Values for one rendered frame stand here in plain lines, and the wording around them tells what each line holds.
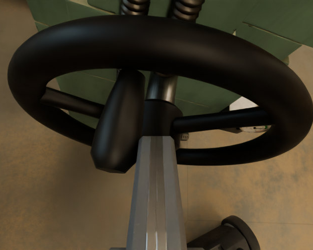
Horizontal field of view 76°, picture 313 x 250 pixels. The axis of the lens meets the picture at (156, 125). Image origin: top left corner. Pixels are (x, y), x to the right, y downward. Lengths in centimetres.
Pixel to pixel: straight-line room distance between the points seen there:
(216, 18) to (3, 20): 134
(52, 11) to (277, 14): 33
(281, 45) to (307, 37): 3
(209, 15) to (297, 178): 143
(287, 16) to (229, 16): 15
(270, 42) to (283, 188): 119
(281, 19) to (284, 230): 125
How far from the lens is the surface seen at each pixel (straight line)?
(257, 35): 36
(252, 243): 106
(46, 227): 105
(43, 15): 42
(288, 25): 36
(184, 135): 50
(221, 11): 21
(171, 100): 23
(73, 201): 103
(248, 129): 52
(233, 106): 55
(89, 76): 51
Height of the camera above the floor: 102
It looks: 66 degrees down
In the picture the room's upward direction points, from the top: 40 degrees clockwise
